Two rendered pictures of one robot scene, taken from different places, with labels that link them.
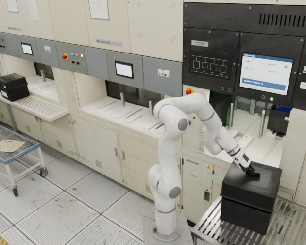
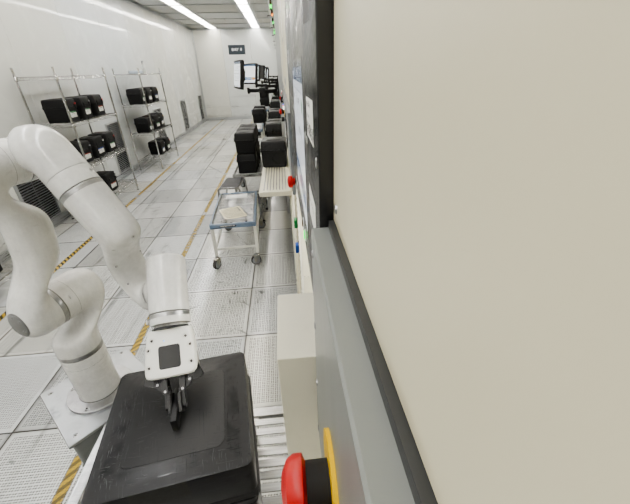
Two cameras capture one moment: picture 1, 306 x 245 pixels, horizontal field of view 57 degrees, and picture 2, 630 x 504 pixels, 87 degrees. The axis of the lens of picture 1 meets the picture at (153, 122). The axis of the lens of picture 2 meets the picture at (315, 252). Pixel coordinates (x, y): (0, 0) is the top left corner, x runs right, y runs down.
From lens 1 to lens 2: 1.69 m
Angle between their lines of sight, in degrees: 40
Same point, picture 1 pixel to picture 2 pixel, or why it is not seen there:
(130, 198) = not seen: hidden behind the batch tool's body
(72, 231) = (204, 333)
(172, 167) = (18, 275)
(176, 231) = (93, 405)
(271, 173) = (208, 449)
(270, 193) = (104, 487)
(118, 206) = (270, 340)
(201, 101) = (19, 146)
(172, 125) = not seen: outside the picture
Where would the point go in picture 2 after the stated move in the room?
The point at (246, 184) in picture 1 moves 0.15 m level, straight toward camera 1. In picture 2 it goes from (128, 419) to (41, 447)
